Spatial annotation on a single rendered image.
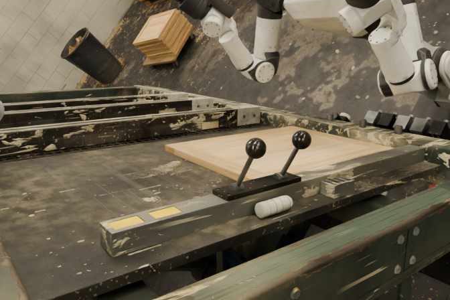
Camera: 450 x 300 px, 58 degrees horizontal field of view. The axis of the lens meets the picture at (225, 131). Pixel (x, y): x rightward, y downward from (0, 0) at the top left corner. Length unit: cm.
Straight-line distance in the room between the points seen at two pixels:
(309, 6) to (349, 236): 83
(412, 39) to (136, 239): 84
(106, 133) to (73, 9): 550
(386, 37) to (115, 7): 632
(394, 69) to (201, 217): 60
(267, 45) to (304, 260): 104
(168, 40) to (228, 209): 379
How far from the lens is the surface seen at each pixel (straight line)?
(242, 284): 50
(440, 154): 130
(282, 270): 53
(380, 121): 161
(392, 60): 106
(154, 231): 68
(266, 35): 148
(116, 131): 138
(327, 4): 126
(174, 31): 453
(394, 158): 117
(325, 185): 92
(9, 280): 45
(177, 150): 119
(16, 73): 635
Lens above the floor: 198
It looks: 36 degrees down
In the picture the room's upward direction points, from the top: 48 degrees counter-clockwise
